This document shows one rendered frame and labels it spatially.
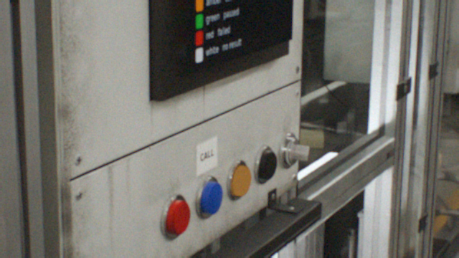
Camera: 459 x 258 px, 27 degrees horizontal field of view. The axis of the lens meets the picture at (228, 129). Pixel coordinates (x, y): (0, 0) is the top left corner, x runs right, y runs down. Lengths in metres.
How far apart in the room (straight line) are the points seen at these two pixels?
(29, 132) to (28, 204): 0.05
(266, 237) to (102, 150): 0.26
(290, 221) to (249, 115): 0.12
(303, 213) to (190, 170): 0.19
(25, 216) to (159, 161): 0.16
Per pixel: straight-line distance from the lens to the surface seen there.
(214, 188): 0.86
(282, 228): 0.95
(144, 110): 0.76
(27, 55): 0.65
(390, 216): 1.48
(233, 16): 0.83
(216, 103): 0.87
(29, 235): 0.68
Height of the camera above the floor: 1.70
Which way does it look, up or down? 15 degrees down
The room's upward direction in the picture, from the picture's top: 1 degrees clockwise
